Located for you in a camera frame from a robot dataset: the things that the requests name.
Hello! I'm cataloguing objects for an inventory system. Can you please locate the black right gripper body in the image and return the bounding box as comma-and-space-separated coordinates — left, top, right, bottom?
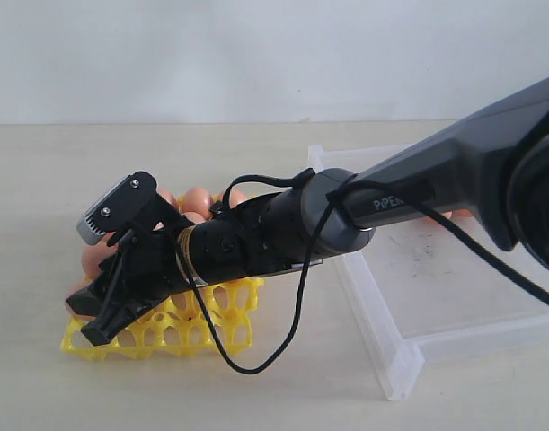
96, 228, 184, 303

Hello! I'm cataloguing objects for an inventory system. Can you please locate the brown egg cluster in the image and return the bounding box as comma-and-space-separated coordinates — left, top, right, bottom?
97, 233, 118, 250

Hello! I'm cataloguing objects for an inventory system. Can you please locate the brown egg with line mark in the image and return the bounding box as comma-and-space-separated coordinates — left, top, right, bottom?
183, 211, 207, 224

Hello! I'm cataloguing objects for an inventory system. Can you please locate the brown egg placed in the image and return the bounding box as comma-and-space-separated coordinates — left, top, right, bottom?
157, 189, 179, 211
182, 187, 213, 218
218, 189, 247, 208

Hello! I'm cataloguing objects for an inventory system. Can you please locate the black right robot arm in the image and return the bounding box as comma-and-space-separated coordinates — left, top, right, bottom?
67, 77, 549, 346

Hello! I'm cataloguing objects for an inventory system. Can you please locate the yellow plastic egg tray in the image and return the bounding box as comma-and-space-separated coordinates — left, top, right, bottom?
60, 277, 264, 361

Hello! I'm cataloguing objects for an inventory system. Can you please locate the clear plastic bin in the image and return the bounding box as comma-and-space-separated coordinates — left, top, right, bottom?
307, 143, 549, 401

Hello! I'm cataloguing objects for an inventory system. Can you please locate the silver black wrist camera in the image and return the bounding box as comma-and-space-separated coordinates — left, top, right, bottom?
76, 171, 181, 245

